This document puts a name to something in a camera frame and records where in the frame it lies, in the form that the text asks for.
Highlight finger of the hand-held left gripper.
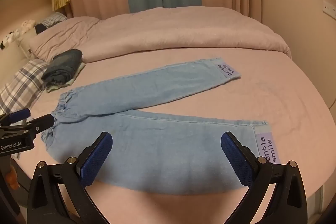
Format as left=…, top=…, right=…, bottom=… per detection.
left=0, top=108, right=31, bottom=127
left=14, top=114, right=55, bottom=136

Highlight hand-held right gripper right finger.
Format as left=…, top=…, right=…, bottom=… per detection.
left=221, top=132, right=308, bottom=224

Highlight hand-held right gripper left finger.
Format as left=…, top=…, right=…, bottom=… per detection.
left=27, top=132, right=113, bottom=224

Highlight light blue denim pants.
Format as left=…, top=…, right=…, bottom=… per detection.
left=41, top=57, right=281, bottom=193

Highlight plaid pillow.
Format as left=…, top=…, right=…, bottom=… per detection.
left=0, top=59, right=50, bottom=115

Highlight folded pale green cloth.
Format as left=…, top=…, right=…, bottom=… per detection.
left=46, top=62, right=86, bottom=93

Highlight folded dark denim jeans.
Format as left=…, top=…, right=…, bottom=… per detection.
left=41, top=49, right=83, bottom=86

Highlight pink bed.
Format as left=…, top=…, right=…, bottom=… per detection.
left=10, top=48, right=336, bottom=224

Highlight black and white plush toy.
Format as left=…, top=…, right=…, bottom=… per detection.
left=0, top=33, right=17, bottom=50

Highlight pink pillow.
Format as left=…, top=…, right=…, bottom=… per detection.
left=28, top=16, right=101, bottom=62

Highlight blue checked cloth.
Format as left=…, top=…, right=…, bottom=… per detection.
left=41, top=12, right=68, bottom=28

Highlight pink duvet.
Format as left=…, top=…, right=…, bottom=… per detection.
left=81, top=6, right=292, bottom=63

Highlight white wall socket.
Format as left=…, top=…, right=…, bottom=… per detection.
left=322, top=0, right=336, bottom=18

